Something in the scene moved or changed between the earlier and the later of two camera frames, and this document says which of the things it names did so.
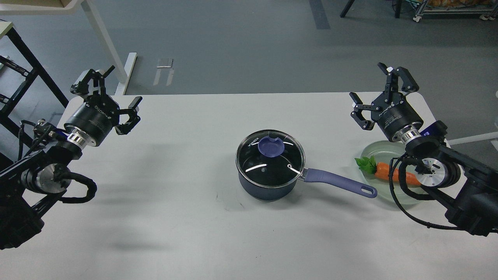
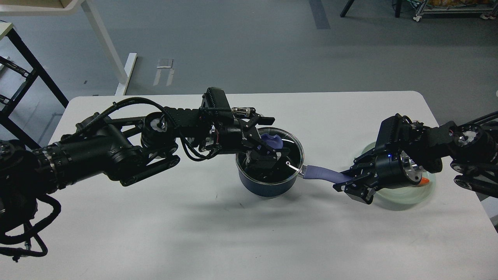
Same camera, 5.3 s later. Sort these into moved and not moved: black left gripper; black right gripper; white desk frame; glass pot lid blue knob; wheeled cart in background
Moved: black right gripper; black left gripper
Not moved: white desk frame; wheeled cart in background; glass pot lid blue knob
